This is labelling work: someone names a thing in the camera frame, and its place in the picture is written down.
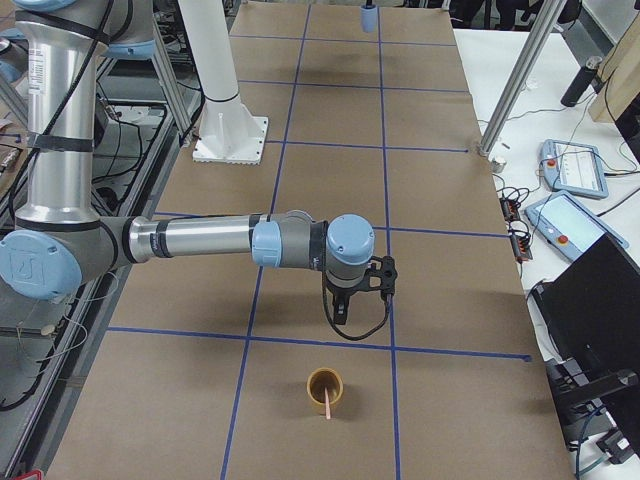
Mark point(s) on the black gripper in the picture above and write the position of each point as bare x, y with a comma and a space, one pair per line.
341, 291

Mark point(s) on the blue cup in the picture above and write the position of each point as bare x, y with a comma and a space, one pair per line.
368, 18

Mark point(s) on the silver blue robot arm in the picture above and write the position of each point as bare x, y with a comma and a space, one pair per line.
60, 242

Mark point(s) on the yellow cup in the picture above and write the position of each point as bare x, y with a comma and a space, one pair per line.
317, 381

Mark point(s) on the pink chopstick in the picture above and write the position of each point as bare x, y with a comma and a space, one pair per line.
327, 403

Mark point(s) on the small metal cylinder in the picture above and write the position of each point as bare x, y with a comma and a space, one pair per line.
498, 164

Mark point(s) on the black bottle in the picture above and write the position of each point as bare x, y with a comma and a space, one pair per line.
581, 81

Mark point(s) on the near teach pendant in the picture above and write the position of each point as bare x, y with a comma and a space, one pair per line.
568, 225

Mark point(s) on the teach pendant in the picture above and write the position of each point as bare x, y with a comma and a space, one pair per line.
568, 225
573, 167

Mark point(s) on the black monitor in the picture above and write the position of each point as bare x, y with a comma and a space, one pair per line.
592, 313

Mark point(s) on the far teach pendant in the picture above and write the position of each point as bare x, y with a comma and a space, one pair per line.
573, 167

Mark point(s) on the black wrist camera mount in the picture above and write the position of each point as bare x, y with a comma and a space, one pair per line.
382, 276

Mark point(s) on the aluminium frame post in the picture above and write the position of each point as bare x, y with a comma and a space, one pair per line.
536, 40

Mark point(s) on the white pedestal column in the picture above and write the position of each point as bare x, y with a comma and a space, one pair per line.
228, 132

